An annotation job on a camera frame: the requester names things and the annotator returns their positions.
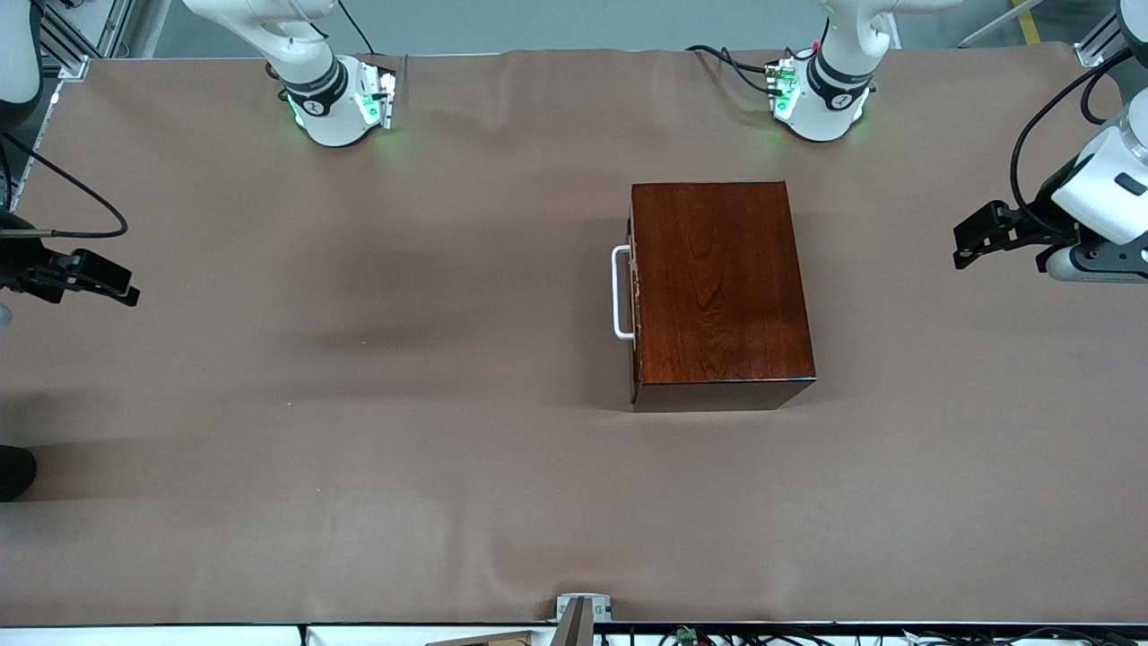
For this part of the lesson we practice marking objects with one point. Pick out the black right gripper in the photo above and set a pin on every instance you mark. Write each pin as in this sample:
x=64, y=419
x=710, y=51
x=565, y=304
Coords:
x=20, y=266

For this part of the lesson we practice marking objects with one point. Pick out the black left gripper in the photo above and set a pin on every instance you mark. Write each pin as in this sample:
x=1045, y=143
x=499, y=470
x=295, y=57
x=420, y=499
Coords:
x=1040, y=214

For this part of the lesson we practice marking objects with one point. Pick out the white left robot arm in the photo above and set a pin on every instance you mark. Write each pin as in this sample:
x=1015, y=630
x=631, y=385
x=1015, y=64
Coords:
x=847, y=45

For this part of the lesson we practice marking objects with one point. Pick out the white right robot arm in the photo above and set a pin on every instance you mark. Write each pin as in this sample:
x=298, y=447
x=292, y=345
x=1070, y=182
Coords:
x=305, y=54

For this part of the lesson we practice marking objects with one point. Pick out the black round object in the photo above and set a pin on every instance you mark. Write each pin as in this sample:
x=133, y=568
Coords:
x=13, y=474

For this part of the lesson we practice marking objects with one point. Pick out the dark red wooden cabinet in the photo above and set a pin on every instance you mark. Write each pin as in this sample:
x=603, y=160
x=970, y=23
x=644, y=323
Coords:
x=717, y=287

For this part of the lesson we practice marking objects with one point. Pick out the brown table cover mat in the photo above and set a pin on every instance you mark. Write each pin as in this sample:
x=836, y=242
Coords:
x=359, y=449

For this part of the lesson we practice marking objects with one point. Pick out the brown wooden board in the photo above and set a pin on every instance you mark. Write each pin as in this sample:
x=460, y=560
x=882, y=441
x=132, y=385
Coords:
x=484, y=640

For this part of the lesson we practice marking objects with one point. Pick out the aluminium frame profile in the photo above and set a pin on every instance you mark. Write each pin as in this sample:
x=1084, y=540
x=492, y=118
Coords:
x=76, y=45
x=1096, y=45

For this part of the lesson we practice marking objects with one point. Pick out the grey metal bracket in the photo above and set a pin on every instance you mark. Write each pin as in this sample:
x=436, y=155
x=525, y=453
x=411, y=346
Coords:
x=599, y=606

